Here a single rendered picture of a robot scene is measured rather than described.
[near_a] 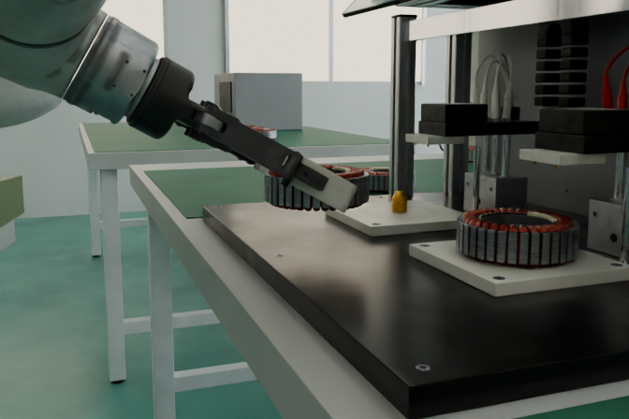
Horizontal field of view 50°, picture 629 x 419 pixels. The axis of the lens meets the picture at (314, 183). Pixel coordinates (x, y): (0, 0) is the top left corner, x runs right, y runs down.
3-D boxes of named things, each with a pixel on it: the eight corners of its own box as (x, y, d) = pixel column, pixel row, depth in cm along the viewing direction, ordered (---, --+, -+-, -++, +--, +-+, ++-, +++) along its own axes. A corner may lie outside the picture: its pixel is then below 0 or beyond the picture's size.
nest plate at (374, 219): (371, 237, 78) (371, 226, 78) (325, 214, 92) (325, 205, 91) (481, 227, 83) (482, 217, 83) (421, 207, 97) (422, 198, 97)
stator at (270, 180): (282, 215, 65) (282, 177, 64) (252, 197, 75) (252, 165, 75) (387, 209, 69) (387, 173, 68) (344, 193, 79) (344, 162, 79)
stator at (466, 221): (501, 274, 57) (503, 232, 57) (434, 246, 68) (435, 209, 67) (605, 263, 61) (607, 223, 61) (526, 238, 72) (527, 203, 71)
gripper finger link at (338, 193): (298, 153, 65) (300, 153, 64) (356, 186, 67) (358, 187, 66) (284, 180, 65) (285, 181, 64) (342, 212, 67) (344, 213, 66)
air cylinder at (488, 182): (493, 220, 88) (495, 178, 87) (462, 209, 95) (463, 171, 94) (526, 217, 89) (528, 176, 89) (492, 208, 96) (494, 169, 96)
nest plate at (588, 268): (494, 297, 55) (495, 282, 55) (408, 254, 69) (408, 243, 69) (636, 280, 60) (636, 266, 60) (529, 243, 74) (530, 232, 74)
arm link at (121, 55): (61, 100, 58) (124, 134, 60) (112, 8, 58) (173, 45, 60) (62, 99, 66) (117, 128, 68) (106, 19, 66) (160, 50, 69)
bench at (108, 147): (99, 391, 210) (87, 152, 199) (84, 254, 382) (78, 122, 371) (412, 345, 247) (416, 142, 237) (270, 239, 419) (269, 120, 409)
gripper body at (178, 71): (119, 120, 68) (199, 162, 71) (126, 124, 60) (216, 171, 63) (154, 55, 68) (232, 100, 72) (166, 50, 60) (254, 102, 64)
